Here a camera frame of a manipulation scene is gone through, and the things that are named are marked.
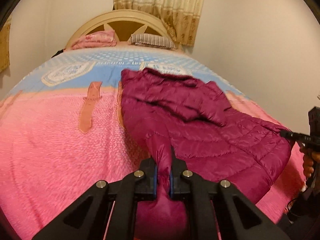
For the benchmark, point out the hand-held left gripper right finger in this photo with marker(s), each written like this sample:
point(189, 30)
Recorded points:
point(200, 200)

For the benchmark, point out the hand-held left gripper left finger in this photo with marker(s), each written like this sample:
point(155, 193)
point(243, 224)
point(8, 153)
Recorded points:
point(125, 205)

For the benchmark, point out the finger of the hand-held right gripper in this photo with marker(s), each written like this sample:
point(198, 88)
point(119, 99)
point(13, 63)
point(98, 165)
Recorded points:
point(288, 134)

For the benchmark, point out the magenta quilted puffer jacket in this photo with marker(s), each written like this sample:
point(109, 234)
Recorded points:
point(200, 135)

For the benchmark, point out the person's right hand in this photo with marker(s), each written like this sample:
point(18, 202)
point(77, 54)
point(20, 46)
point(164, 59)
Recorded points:
point(308, 165)

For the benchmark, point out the pink and blue bedspread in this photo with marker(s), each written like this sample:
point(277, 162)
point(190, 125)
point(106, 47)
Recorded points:
point(62, 142)

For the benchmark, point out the striped pillow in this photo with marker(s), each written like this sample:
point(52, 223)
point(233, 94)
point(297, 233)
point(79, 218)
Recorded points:
point(152, 40)

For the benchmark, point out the pink folded blanket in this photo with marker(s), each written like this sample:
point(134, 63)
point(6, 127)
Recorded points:
point(96, 40)

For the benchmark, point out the beige patterned window curtain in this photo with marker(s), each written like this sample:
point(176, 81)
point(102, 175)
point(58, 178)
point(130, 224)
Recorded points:
point(175, 5)

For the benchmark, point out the cream and wood headboard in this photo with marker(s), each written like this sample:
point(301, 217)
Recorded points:
point(117, 20)

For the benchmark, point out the beige patterned side curtain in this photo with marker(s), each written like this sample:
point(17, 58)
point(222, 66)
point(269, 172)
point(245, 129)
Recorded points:
point(4, 47)

